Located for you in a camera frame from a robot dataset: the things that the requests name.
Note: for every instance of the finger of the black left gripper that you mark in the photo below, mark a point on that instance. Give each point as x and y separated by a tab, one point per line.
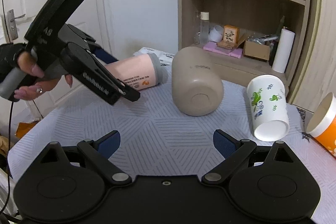
84	66
101	54

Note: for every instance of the white floral paper cup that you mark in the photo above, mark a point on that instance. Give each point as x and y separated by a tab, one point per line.
267	100

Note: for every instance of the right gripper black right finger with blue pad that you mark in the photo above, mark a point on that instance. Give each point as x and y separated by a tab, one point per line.
235	153

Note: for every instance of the pink cup grey rim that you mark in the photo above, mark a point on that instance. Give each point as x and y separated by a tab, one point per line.
139	72

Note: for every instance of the paper towel roll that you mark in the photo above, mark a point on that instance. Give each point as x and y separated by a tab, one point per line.
283	50

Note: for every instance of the clear bottle beige cap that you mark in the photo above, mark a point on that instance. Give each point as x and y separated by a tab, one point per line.
204	28

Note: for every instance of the small cardboard box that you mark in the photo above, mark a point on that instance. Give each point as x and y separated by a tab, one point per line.
256	51

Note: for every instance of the pink flat box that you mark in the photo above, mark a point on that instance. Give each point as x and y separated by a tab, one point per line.
212	47

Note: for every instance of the yellow floral box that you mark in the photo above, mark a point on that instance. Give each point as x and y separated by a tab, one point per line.
231	34

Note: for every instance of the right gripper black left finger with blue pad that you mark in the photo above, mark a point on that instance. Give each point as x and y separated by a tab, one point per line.
96	156

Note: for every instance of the wooden bookshelf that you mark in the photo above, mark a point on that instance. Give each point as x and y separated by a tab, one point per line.
241	16

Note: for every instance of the beige ceramic cup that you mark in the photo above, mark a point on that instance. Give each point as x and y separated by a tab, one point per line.
197	89

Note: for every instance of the white patterned tablecloth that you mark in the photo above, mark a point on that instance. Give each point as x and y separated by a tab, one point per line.
156	138

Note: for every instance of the orange paper cup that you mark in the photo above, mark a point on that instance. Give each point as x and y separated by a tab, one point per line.
322	124

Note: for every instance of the hand with pink nails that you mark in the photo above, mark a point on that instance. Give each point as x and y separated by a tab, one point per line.
23	71

